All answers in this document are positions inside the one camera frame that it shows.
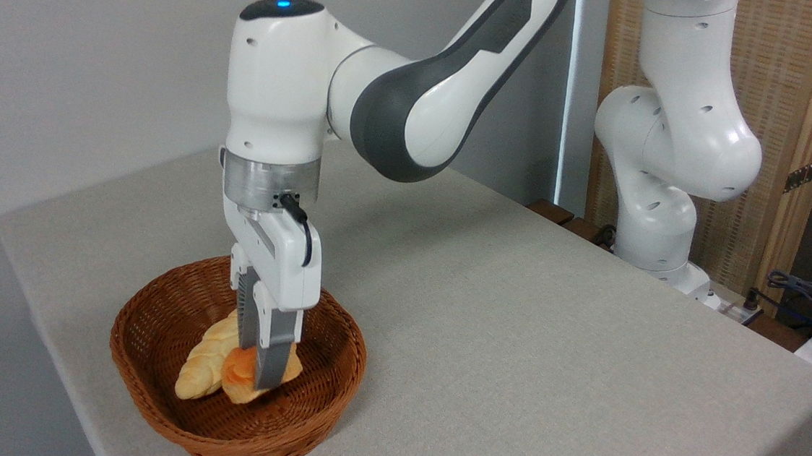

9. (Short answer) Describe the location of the round orange knotted bread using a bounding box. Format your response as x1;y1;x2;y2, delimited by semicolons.
219;337;306;410

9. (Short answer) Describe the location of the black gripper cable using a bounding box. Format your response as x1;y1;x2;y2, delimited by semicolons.
273;192;318;267

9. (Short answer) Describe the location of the grey tablecloth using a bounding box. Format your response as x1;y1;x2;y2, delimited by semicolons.
0;109;812;456

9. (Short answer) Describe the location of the dark metal hinge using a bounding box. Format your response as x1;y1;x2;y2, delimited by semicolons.
783;152;812;195

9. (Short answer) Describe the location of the brown woven wicker basket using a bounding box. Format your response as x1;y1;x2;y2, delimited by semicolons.
100;247;374;456

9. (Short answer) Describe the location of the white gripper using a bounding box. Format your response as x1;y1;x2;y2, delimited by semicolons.
207;192;328;395

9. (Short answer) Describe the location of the long pale braided bread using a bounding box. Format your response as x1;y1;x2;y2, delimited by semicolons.
174;304;241;403

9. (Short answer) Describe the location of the wooden woven screen panel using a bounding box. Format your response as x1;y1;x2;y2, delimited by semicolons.
578;0;812;319

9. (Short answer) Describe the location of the white vertical strip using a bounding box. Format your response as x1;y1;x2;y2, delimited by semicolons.
553;0;585;207

